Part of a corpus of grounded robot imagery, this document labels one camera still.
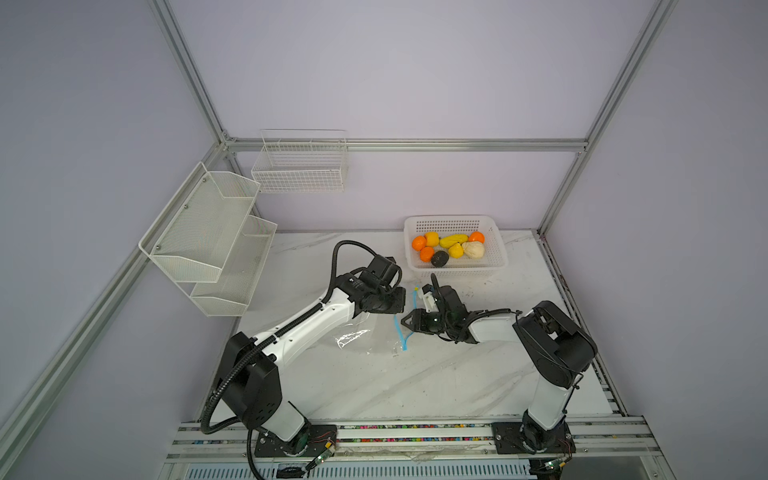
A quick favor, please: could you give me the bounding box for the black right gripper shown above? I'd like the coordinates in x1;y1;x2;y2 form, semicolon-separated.
400;310;453;333

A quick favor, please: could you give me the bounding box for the yellow pear-shaped lemon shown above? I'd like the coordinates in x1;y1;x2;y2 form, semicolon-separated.
448;242;464;258

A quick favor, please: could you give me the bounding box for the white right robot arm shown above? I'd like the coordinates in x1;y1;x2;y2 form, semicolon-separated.
400;275;598;454

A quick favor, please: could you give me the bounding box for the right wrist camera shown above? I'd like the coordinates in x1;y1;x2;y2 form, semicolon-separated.
418;284;439;313

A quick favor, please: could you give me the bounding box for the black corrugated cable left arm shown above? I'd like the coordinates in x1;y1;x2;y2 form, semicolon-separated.
199;239;385;480

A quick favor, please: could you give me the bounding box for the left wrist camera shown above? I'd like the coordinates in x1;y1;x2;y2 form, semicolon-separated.
360;255;401;288

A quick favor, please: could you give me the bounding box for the white perforated plastic basket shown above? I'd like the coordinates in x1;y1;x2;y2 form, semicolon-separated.
404;215;508;280

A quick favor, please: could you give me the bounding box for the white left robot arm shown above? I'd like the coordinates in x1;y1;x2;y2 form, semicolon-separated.
199;272;406;443

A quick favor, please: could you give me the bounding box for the large orange fruit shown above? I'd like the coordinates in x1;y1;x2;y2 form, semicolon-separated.
411;236;427;251

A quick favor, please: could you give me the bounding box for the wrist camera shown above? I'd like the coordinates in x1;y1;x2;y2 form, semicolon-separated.
360;255;401;288
418;284;439;313

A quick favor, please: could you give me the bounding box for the aluminium frame post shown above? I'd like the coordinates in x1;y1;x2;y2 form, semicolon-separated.
536;0;678;237

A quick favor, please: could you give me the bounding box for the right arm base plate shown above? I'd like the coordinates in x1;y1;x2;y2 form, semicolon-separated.
491;420;576;455

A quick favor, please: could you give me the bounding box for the black avocado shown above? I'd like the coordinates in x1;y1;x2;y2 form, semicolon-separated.
430;250;450;268

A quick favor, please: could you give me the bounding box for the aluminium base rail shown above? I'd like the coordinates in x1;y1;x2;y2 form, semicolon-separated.
165;416;662;463

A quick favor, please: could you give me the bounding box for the yellow banana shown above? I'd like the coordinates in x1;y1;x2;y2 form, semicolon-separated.
439;234;469;249

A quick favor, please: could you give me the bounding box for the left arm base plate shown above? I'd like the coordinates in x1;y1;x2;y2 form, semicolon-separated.
251;424;338;459

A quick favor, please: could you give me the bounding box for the cream white pear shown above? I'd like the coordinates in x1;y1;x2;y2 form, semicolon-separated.
462;241;486;260

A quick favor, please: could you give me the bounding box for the white wire wall basket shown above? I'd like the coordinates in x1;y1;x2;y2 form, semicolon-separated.
251;129;348;194

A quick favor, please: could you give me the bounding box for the clear zip top bag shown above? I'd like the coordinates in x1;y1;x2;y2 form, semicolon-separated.
330;312;413;356

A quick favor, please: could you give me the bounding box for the white mesh two-tier shelf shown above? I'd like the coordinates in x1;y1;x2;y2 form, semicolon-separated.
138;163;277;317

